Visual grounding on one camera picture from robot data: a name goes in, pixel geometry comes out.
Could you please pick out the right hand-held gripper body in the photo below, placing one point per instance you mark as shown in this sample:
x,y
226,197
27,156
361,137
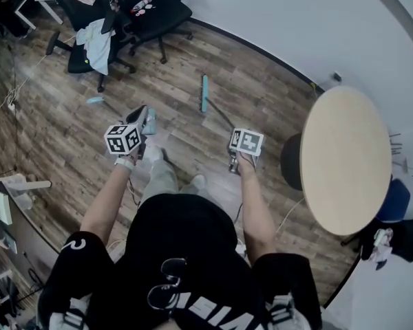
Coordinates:
x,y
248,142

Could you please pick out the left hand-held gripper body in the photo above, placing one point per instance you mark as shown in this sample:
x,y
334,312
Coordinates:
x,y
122,139

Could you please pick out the teal broom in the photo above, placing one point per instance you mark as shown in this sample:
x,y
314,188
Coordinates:
x,y
204,93

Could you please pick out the person's left forearm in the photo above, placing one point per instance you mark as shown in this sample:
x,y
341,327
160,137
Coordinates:
x,y
103,201

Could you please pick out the person's right forearm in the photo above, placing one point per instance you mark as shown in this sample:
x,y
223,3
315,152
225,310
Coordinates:
x,y
256,205

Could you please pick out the white wristband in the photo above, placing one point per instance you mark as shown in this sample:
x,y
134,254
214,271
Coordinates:
x,y
125,163

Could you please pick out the person's left white shoe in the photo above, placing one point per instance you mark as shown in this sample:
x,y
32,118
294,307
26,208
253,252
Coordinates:
x,y
155,152

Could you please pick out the person's white shoe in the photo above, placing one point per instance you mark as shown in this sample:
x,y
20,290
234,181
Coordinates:
x,y
155,152
198,181

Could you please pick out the round black stool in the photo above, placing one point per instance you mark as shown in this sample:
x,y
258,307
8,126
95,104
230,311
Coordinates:
x,y
290,160

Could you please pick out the person's grey trousers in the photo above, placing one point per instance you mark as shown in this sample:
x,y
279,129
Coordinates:
x,y
163,177

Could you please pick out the person's right white shoe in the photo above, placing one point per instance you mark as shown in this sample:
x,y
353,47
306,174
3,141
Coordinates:
x,y
198,181

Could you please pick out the light blue cloth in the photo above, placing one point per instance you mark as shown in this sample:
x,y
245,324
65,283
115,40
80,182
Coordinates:
x,y
98,46

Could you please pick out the pale wooden plank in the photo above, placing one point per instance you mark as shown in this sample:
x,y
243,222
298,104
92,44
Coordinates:
x,y
38,185

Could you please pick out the round beige table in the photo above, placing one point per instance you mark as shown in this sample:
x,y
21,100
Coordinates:
x,y
346,160

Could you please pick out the person's black printed shirt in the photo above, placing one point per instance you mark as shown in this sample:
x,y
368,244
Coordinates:
x,y
186,225

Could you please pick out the black office chair with armrests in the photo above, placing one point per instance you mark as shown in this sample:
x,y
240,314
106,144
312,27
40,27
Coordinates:
x,y
161,16

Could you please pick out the bottle with red cap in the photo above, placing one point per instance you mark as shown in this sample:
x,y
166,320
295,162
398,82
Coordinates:
x,y
142,3

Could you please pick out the black office chair with cloths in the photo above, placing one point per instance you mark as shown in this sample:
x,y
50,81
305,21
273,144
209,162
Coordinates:
x,y
79,16

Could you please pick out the pale green box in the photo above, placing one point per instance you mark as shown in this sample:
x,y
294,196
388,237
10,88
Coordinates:
x,y
1,205

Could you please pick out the eyeglasses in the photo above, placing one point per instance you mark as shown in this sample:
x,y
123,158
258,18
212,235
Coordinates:
x,y
165,280

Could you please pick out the dark metal rack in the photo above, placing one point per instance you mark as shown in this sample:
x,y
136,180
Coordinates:
x,y
395,143

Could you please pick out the blue chair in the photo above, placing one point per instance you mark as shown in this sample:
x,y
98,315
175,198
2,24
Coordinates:
x,y
395,201

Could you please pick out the white and pink cloth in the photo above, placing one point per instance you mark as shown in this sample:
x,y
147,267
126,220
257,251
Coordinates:
x,y
382,244

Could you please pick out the black bag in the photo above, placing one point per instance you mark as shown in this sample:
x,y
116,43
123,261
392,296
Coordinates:
x,y
407,239

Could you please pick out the wall socket with charger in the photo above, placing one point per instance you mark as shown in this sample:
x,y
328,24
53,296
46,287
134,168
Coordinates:
x,y
337,76

